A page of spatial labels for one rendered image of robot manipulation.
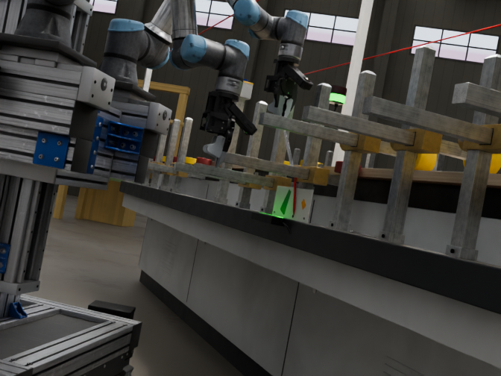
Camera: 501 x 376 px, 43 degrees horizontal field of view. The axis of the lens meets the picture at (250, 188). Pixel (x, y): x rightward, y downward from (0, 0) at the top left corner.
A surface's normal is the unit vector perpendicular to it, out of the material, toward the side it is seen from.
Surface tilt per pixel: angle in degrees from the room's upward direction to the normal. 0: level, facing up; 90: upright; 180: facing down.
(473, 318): 90
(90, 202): 90
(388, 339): 90
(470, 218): 90
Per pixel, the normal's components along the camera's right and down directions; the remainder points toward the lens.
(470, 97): 0.36, 0.05
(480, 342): -0.91, -0.18
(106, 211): -0.21, -0.06
